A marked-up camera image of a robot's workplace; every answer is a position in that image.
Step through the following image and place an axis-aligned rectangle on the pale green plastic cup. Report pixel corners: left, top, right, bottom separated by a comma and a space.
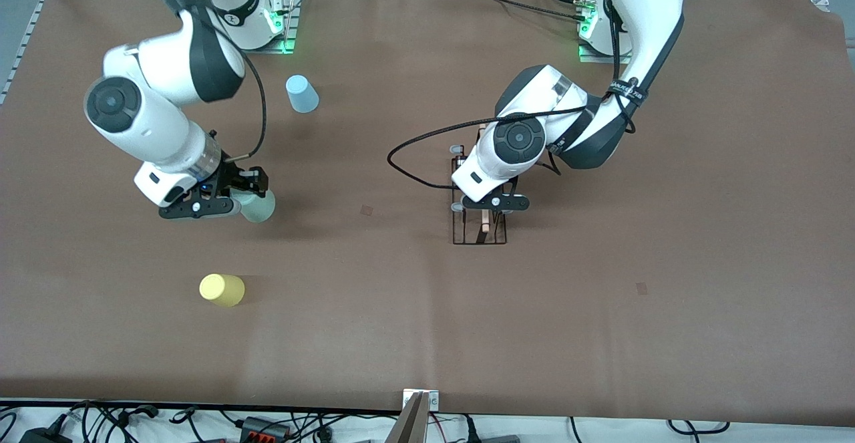
237, 188, 277, 224

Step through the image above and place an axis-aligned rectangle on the black braided table cable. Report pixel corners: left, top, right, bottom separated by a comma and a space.
427, 0, 588, 24

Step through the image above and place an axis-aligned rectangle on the brown table mat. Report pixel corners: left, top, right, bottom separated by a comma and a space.
0, 0, 855, 425

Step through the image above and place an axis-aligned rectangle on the yellow plastic cup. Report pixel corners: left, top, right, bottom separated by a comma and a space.
199, 273, 246, 309

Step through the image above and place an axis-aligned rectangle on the light blue plastic cup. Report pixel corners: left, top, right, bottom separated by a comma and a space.
285, 74, 320, 114

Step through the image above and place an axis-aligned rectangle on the left arm aluminium base plate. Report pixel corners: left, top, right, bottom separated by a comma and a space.
578, 37, 635, 65

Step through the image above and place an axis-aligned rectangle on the black power adapter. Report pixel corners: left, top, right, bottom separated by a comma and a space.
20, 426, 71, 443

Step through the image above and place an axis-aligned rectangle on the black looped floor cable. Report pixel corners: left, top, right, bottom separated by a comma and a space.
668, 420, 730, 443

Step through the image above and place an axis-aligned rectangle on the grey camera mount pole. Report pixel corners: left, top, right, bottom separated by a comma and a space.
386, 393, 430, 443

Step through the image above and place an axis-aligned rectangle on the small metal edge bracket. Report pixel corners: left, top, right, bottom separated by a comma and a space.
403, 390, 440, 412

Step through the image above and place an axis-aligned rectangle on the black orange connector block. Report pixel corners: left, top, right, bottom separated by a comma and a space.
240, 416, 289, 441

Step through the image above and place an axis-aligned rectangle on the perforated aluminium rail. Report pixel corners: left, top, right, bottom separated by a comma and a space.
0, 0, 71, 104

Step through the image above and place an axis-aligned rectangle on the black wire cup holder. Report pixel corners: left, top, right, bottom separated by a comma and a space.
446, 122, 508, 245

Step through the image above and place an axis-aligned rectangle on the right arm aluminium base plate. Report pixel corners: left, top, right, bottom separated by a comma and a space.
224, 0, 299, 54

